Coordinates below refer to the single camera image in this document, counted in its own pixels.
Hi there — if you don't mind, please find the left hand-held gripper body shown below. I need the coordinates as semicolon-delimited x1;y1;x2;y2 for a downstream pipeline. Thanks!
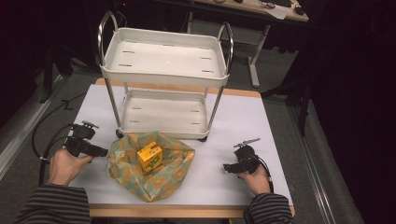
64;120;100;158

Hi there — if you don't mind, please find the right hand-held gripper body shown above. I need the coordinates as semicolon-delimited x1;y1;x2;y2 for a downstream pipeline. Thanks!
233;137;262;175

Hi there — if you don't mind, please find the green orange patterned bag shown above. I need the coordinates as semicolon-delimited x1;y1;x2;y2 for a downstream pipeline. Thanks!
106;130;196;203

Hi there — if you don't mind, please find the yellow carton box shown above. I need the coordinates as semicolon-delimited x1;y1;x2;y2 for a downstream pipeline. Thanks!
136;141;163;174

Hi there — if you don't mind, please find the person's right hand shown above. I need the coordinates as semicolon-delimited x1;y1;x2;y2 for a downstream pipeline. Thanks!
237;166;272;196

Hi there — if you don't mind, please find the person's left hand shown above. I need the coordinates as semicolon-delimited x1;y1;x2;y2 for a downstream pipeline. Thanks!
48;148;94;187

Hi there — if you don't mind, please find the white table mat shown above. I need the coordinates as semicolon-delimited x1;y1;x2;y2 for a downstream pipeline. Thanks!
68;83;293;207

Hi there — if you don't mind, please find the black tripod stand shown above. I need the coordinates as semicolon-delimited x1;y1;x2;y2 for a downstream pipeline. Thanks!
261;77;314;138
38;43;74;105

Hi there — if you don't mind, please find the white two-tier trolley cart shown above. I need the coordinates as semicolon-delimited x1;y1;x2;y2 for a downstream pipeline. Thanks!
97;10;234;143

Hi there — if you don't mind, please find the wooden desk with white legs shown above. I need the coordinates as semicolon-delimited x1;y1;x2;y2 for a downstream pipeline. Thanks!
186;0;310;89

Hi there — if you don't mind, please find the white paper sheet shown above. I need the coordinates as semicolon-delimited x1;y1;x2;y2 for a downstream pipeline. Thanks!
263;5;292;21

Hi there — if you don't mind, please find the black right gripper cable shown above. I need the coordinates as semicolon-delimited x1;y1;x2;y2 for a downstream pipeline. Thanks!
253;152;276;194

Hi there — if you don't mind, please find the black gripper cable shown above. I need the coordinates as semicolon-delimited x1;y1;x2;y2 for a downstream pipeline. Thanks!
31;122;77;188
253;152;276;194

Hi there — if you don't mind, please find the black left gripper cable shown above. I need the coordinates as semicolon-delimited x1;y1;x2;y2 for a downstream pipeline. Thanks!
31;122;77;188

